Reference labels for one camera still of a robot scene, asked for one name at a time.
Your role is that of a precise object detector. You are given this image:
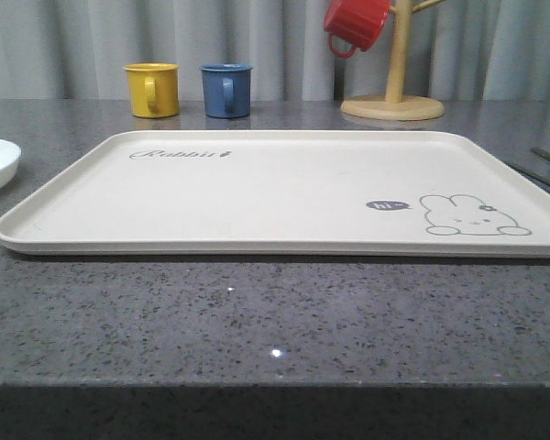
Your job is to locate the cream rabbit serving tray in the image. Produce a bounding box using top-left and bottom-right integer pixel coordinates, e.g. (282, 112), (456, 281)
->
(0, 130), (550, 258)

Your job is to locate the blue mug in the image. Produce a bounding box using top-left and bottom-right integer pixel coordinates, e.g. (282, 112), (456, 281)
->
(200, 63), (252, 119)

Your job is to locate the wooden mug tree stand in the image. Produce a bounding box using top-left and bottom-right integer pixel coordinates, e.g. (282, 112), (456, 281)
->
(340, 0), (445, 121)

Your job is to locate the yellow mug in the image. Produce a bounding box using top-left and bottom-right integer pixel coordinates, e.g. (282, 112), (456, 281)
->
(124, 62), (180, 118)

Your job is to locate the red mug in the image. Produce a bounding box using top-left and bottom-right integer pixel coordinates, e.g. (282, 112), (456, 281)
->
(324, 0), (391, 59)

